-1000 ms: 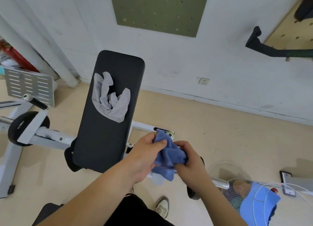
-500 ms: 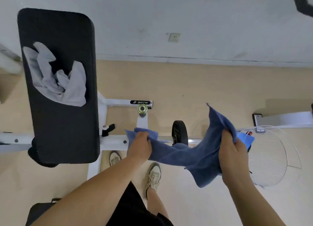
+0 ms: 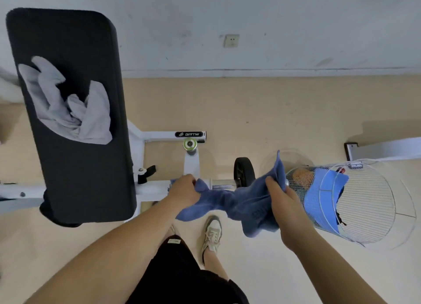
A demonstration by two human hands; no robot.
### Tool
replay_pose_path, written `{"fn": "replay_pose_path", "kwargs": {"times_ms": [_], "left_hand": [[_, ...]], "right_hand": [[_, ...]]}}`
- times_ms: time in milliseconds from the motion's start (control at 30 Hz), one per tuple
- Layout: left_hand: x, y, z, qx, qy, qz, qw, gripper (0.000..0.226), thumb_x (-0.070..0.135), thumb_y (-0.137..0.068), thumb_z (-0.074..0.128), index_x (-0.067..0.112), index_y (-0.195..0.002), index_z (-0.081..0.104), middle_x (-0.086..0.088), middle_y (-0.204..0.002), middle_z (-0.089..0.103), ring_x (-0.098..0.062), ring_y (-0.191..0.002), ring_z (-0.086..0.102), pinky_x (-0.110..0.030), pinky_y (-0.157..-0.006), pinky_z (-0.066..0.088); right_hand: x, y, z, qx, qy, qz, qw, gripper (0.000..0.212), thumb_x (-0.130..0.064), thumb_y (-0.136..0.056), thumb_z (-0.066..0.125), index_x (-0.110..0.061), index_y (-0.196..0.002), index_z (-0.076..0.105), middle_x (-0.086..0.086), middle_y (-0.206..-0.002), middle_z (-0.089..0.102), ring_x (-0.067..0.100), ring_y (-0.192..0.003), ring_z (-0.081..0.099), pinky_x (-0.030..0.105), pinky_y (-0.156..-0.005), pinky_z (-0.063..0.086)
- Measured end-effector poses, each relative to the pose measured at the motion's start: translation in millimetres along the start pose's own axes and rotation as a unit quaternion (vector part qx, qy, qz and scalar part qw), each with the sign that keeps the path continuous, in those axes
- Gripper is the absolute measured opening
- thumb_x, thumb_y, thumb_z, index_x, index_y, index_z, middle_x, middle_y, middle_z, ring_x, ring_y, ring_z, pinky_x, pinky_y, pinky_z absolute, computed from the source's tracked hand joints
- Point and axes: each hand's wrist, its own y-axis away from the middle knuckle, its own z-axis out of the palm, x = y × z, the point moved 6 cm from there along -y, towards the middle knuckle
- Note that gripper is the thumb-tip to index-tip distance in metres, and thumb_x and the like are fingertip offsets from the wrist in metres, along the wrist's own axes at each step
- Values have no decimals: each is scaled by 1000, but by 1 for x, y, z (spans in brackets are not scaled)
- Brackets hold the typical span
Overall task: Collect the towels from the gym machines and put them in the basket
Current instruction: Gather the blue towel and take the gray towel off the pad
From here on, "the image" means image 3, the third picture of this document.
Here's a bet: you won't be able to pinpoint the person's left hand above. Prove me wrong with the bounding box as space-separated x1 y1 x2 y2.
164 174 202 213

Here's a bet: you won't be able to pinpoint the person's right hand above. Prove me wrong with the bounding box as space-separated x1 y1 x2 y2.
265 176 315 252

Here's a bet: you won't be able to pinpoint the blue towel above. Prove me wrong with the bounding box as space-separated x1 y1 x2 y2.
170 150 287 238

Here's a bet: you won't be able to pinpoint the person's left forearm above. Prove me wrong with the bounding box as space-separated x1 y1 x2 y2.
25 200 185 304

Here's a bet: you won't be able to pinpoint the person's right forearm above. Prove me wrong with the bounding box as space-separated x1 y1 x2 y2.
282 226 389 304

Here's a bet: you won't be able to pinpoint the orange item in basket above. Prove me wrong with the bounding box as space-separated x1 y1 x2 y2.
292 168 315 190

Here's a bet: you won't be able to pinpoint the black transport wheel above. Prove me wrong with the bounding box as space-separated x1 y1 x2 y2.
234 157 256 190

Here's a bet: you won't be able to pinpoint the black locking knob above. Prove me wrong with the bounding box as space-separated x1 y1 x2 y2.
137 165 157 185

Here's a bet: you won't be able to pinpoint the light blue cloth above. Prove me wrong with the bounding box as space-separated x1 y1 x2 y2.
304 168 349 234

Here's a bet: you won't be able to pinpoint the grey sneaker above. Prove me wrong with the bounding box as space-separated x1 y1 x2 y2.
200 215 223 265

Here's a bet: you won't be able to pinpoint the person's leg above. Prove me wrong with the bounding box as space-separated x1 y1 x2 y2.
203 249 231 282

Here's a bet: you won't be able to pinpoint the black shorts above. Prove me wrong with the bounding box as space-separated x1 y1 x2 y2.
126 235 250 304

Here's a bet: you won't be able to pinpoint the white metal furniture leg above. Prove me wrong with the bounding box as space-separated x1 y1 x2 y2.
344 137 421 163

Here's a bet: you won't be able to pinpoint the black padded bench seat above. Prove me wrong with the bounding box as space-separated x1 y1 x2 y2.
5 7 137 228

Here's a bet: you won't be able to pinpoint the grey crumpled towel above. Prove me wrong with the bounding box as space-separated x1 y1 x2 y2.
18 56 113 145

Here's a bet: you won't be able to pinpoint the white bench frame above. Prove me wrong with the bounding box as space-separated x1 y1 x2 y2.
0 120 238 213

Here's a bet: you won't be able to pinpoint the white wire basket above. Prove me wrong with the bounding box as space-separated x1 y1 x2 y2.
284 159 417 250

